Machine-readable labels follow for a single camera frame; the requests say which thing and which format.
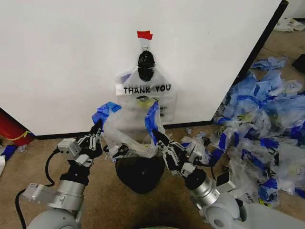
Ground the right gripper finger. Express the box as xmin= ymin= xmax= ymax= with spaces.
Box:
xmin=151 ymin=129 xmax=188 ymax=153
xmin=158 ymin=143 xmax=178 ymax=170

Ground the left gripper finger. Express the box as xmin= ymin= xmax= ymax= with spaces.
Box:
xmin=80 ymin=120 xmax=105 ymax=151
xmin=104 ymin=142 xmax=131 ymax=160

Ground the clear bag with blue handles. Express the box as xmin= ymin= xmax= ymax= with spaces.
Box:
xmin=239 ymin=139 xmax=305 ymax=178
xmin=180 ymin=133 xmax=212 ymax=149
xmin=243 ymin=177 xmax=281 ymax=208
xmin=211 ymin=130 xmax=241 ymax=165
xmin=91 ymin=99 xmax=167 ymax=160

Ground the black trash bin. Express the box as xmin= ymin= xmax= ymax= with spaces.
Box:
xmin=115 ymin=154 xmax=166 ymax=194

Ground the white thank you bag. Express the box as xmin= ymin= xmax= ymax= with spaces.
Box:
xmin=114 ymin=51 xmax=179 ymax=125

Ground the large blue crumpled bag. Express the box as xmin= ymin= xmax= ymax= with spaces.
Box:
xmin=214 ymin=71 xmax=305 ymax=127

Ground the crumpled blue plastic bag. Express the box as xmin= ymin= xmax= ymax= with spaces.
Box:
xmin=251 ymin=56 xmax=288 ymax=72

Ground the crumpled white plastic bag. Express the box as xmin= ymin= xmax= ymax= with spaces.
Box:
xmin=276 ymin=18 xmax=305 ymax=33

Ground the robot front shell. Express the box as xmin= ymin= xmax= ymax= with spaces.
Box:
xmin=136 ymin=223 xmax=179 ymax=229

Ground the blue plastic scrap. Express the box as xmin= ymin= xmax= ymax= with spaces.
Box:
xmin=0 ymin=145 xmax=18 ymax=163

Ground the white object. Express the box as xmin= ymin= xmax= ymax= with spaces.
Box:
xmin=0 ymin=155 xmax=7 ymax=177

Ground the red cylinder with yellow band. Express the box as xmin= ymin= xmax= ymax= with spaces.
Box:
xmin=0 ymin=107 xmax=37 ymax=146

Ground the red tape strip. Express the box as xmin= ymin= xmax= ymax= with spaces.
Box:
xmin=137 ymin=30 xmax=153 ymax=40

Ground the flat black object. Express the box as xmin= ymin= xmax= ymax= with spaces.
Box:
xmin=291 ymin=54 xmax=305 ymax=73

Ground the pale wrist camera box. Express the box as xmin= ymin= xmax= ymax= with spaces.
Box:
xmin=188 ymin=142 xmax=206 ymax=164
xmin=58 ymin=138 xmax=82 ymax=158

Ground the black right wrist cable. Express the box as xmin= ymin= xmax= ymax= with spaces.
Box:
xmin=195 ymin=161 xmax=218 ymax=182

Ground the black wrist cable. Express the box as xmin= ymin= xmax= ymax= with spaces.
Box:
xmin=44 ymin=147 xmax=60 ymax=187
xmin=195 ymin=161 xmax=218 ymax=182

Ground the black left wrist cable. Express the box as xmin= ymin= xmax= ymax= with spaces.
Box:
xmin=44 ymin=147 xmax=60 ymax=187

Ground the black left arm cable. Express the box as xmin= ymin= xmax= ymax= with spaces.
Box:
xmin=15 ymin=183 xmax=56 ymax=229

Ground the black wall panel trim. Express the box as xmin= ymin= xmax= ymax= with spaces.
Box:
xmin=35 ymin=0 xmax=289 ymax=140

